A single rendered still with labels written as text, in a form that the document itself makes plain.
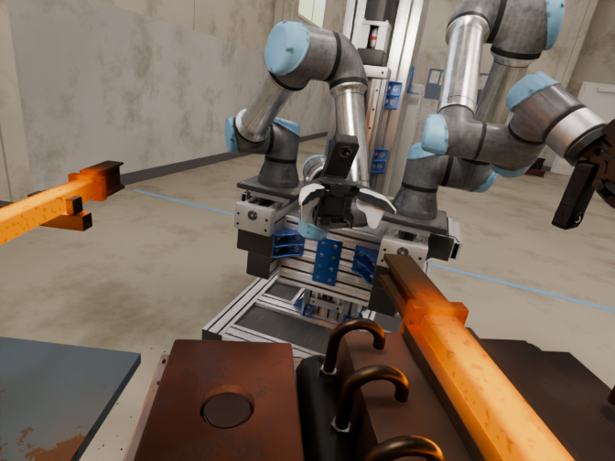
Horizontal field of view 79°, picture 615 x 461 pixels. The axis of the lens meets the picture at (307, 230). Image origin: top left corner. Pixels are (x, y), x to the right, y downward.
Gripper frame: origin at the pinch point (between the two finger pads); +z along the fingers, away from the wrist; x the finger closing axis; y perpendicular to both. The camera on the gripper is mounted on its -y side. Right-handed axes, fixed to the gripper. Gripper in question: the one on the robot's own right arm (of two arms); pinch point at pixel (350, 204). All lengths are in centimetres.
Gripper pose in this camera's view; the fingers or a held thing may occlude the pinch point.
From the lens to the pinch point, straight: 57.4
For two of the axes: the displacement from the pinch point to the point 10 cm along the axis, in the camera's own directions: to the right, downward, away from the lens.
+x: -9.8, -0.8, -1.5
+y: -1.3, 9.3, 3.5
